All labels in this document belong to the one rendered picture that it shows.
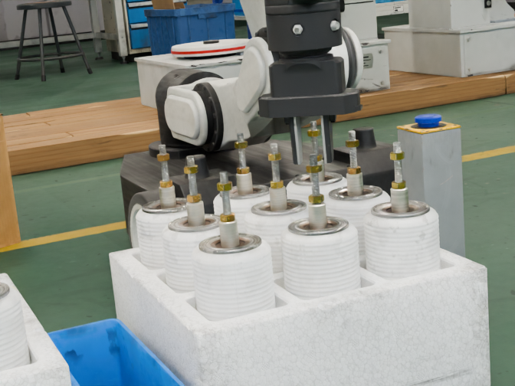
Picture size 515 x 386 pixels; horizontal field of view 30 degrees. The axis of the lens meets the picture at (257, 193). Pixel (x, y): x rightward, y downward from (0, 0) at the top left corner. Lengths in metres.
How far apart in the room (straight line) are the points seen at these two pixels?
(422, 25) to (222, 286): 3.04
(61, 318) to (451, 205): 0.71
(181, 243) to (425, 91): 2.55
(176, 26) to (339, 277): 4.67
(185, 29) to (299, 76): 4.65
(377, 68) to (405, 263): 2.47
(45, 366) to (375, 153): 0.97
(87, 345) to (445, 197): 0.57
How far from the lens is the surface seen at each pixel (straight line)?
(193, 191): 1.24
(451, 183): 1.48
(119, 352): 1.35
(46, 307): 1.81
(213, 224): 1.24
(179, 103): 2.00
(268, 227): 1.26
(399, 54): 4.22
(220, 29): 5.87
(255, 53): 1.63
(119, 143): 3.18
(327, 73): 1.13
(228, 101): 1.88
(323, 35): 1.11
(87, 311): 1.75
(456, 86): 3.77
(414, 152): 1.46
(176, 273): 1.24
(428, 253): 1.23
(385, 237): 1.21
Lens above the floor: 0.57
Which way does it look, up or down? 13 degrees down
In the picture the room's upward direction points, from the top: 5 degrees counter-clockwise
